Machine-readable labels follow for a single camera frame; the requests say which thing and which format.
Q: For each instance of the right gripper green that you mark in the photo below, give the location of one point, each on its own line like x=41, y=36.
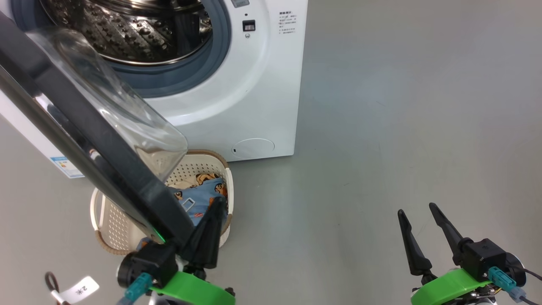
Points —
x=449, y=290

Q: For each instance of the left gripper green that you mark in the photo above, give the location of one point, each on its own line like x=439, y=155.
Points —
x=190, y=290

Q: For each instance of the black round glass washer door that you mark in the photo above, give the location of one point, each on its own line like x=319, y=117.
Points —
x=135, y=190

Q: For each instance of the white front-load washing machine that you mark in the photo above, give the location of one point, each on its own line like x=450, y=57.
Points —
x=254, y=106

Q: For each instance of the cream perforated laundry basket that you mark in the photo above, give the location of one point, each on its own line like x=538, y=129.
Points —
x=114, y=228

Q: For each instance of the round white filter cover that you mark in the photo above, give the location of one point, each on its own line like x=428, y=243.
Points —
x=254, y=148

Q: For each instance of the blue energy label sticker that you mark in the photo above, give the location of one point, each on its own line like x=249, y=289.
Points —
x=67, y=167

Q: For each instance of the small printed warning label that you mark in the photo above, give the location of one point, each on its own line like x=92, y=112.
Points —
x=287, y=23

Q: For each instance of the grey instruction sticker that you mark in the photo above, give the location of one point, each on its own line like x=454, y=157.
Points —
x=240, y=3

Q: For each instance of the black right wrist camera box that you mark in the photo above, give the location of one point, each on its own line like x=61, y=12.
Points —
x=487, y=254

